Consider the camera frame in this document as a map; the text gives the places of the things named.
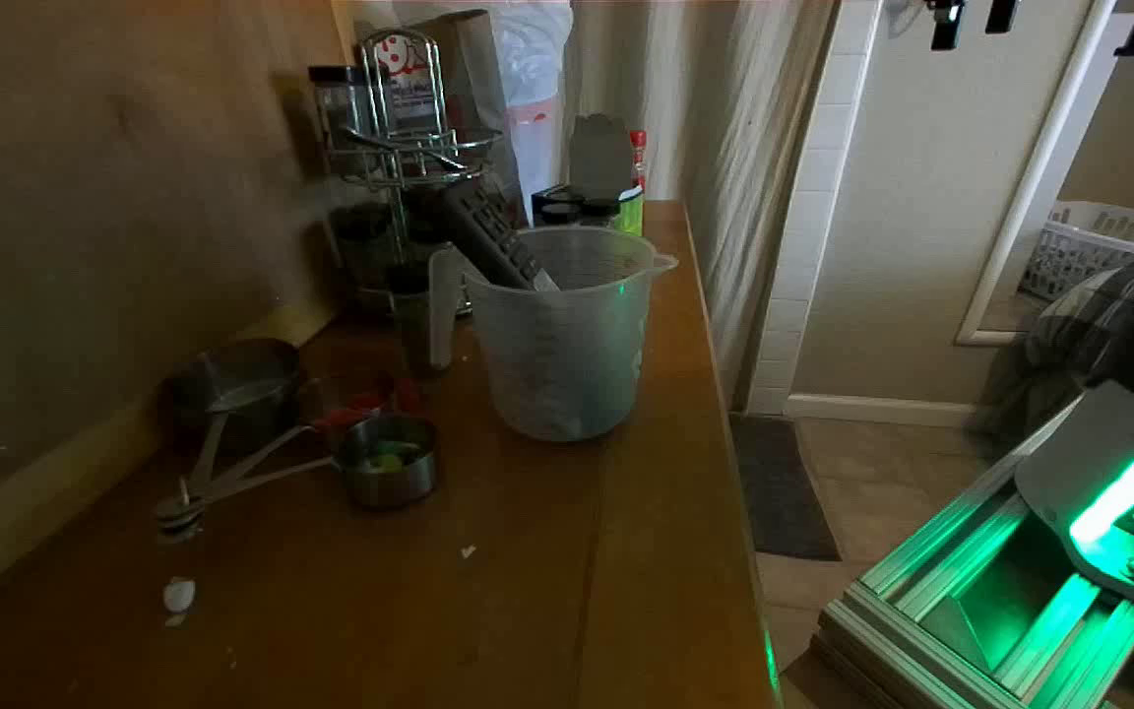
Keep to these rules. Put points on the clear plastic measuring jar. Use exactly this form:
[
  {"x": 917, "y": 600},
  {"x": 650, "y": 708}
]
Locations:
[{"x": 568, "y": 348}]

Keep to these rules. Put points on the dark standing spice jar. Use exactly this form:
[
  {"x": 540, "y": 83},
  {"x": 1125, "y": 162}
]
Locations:
[{"x": 419, "y": 322}]

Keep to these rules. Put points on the green and black box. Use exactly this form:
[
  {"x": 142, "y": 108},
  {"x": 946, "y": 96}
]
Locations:
[{"x": 581, "y": 208}]

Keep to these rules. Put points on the black remote control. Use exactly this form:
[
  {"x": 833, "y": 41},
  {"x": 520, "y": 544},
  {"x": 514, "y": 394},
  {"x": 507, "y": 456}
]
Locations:
[{"x": 490, "y": 231}]

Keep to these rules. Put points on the brown paper bag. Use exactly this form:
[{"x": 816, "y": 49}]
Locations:
[{"x": 602, "y": 153}]

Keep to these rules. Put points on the red small object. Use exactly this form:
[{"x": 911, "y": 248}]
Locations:
[{"x": 363, "y": 398}]

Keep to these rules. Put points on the steel measuring cup green contents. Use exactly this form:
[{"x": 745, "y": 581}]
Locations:
[{"x": 390, "y": 473}]

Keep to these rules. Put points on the red lid spice bottle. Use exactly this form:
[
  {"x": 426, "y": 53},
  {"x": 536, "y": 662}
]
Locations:
[{"x": 638, "y": 153}]

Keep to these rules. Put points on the wooden dresser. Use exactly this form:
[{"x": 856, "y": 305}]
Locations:
[{"x": 490, "y": 592}]

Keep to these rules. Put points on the dark door mat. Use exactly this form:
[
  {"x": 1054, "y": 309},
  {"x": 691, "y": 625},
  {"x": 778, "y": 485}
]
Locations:
[{"x": 783, "y": 495}]

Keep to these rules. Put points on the white trash bag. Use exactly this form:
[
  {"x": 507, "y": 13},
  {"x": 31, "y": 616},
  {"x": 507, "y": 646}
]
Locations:
[{"x": 528, "y": 44}]

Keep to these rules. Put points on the white scrap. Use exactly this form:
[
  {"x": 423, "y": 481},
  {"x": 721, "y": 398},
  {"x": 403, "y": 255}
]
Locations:
[{"x": 178, "y": 598}]

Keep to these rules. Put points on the white framed mirror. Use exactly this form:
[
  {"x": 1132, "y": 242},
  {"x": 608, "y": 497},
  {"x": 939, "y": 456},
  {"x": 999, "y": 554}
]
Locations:
[{"x": 1035, "y": 197}]

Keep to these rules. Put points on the wooden back board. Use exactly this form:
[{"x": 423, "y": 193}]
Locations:
[{"x": 98, "y": 221}]

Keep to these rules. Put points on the plaid blanket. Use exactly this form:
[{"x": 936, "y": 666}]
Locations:
[{"x": 1073, "y": 339}]

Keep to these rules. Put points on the white laundry basket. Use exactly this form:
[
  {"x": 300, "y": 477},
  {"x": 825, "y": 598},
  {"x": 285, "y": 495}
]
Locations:
[{"x": 1094, "y": 248}]

